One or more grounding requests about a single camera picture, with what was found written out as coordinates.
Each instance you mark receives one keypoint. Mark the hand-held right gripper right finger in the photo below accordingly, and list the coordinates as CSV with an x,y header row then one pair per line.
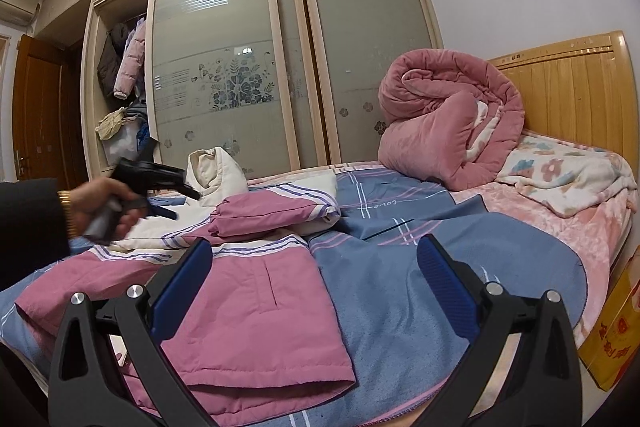
x,y
445,287

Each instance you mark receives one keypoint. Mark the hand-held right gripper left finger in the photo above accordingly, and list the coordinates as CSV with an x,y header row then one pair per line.
x,y
180,292

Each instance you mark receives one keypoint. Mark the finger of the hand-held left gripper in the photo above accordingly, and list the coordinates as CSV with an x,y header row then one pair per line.
x,y
162,211
185,189

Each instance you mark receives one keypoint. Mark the pink and white hooded jacket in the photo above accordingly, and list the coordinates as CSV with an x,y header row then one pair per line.
x,y
240,322

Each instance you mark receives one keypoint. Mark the person's left forearm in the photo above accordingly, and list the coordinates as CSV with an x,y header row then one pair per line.
x,y
30,227

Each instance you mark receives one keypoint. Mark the grey folded clothes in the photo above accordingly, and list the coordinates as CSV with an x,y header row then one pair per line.
x,y
137,112

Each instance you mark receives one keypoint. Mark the person's left hand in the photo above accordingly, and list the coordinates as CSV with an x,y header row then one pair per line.
x,y
95,202

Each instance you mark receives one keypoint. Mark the clear plastic storage box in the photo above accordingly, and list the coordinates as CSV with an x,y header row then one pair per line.
x,y
122,149

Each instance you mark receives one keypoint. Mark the blue garment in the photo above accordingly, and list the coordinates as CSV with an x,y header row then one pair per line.
x,y
148,142

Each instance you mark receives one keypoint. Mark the blue striped blanket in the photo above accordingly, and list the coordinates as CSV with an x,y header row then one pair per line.
x,y
390,267

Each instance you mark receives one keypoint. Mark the crumpled yellowish cloth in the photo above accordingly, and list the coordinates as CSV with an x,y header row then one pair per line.
x,y
111,124

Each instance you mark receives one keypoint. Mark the gold wrist watch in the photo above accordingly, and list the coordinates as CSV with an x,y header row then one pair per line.
x,y
65,202

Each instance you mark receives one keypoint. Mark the hanging pink down jacket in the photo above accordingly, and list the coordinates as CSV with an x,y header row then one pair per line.
x,y
127,67

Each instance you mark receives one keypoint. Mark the brown wooden door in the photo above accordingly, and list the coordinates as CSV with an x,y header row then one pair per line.
x,y
45,107

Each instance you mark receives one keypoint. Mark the hanging dark jacket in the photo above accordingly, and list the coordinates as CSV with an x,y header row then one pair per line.
x,y
109,62

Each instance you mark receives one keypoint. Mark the rolled pink quilt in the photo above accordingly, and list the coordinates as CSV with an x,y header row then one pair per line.
x,y
425,127

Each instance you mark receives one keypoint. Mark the large flower print sliding door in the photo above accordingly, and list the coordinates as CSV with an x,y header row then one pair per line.
x,y
220,32

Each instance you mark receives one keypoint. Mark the floral fleece blanket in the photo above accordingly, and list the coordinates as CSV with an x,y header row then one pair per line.
x,y
565,177

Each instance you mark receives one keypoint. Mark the yellow cardboard box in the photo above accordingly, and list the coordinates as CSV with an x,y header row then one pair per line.
x,y
612,332

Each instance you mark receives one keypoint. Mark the white air conditioner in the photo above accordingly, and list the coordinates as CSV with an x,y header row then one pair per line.
x,y
17,12

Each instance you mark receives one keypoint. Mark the wooden bed headboard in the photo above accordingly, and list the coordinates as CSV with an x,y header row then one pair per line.
x,y
575,97

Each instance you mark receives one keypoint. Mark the small flower print sliding door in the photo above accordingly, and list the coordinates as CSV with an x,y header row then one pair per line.
x,y
370,32

